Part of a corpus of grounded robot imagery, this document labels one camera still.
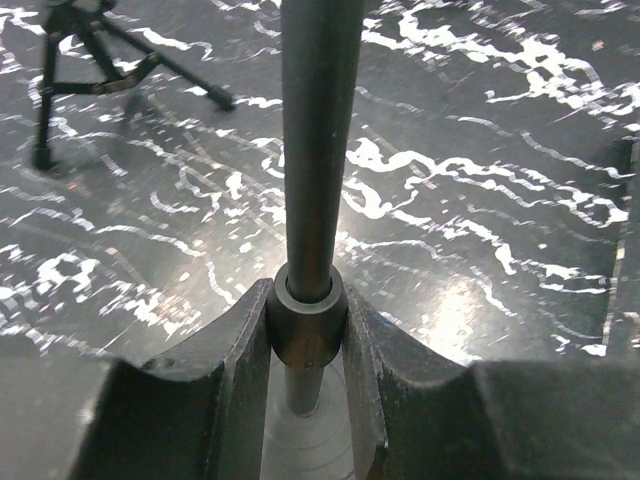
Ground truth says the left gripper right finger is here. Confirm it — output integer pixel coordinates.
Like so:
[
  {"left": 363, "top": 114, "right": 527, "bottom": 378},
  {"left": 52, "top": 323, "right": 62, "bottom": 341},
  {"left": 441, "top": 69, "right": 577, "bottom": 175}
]
[{"left": 342, "top": 289, "right": 639, "bottom": 479}]

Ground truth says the black tripod mic stand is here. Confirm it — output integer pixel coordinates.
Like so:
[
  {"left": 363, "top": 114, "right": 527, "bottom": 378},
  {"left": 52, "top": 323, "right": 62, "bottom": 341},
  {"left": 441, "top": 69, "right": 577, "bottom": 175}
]
[{"left": 31, "top": 1, "right": 235, "bottom": 172}]

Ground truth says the round base mic stand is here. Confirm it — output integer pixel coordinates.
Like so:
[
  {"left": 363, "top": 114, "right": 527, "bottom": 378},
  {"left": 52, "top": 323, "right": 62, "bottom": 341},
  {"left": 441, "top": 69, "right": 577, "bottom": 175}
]
[{"left": 260, "top": 1, "right": 365, "bottom": 479}]

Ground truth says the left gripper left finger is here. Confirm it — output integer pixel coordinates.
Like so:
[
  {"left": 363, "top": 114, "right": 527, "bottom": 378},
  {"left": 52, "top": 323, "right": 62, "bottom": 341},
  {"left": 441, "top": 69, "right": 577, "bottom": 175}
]
[{"left": 71, "top": 279, "right": 273, "bottom": 479}]

